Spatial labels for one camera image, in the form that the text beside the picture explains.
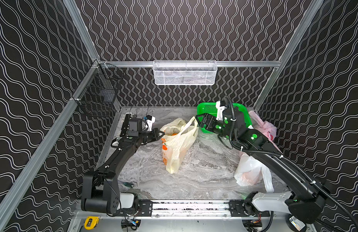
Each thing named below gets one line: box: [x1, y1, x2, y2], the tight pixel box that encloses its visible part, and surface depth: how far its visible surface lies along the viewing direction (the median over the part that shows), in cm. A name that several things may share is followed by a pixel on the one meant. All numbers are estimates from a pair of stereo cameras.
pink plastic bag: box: [248, 110, 284, 155], surface depth 92 cm
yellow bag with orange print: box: [159, 116, 200, 174], surface depth 77 cm
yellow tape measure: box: [84, 216, 100, 231], surface depth 71 cm
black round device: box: [285, 213, 307, 232], surface depth 70 cm
